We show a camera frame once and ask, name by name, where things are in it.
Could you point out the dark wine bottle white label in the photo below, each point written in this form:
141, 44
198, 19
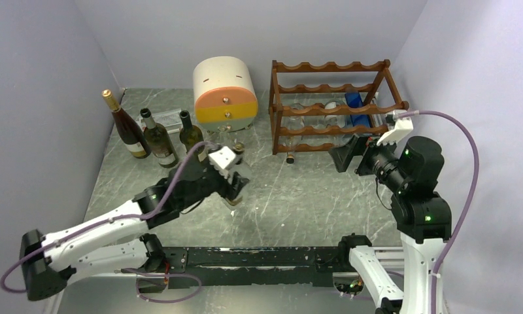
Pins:
190, 134

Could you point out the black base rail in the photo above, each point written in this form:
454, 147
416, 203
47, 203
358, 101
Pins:
235, 266

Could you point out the dark gold-capped wine bottle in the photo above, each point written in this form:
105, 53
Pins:
129, 131

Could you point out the clear plastic ruler package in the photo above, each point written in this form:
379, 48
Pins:
170, 120

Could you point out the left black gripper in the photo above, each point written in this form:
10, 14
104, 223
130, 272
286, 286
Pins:
231, 189

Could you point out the white round drawer cabinet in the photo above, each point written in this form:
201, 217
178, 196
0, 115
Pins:
224, 96

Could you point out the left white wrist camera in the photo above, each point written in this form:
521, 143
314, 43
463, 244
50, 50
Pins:
224, 160

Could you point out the dark green labelled wine bottle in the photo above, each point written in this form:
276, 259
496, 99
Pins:
158, 140

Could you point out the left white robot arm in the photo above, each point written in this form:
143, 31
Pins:
120, 239

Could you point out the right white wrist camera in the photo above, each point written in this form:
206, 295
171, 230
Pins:
399, 126

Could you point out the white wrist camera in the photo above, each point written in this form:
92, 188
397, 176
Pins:
224, 160
399, 126

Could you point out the clear glass bottle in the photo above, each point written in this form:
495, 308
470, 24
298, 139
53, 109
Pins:
226, 138

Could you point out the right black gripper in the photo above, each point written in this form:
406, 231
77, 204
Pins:
342, 156

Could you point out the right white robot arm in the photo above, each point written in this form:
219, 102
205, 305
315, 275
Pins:
422, 216

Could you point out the brown wooden wine rack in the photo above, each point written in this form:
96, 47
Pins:
277, 111

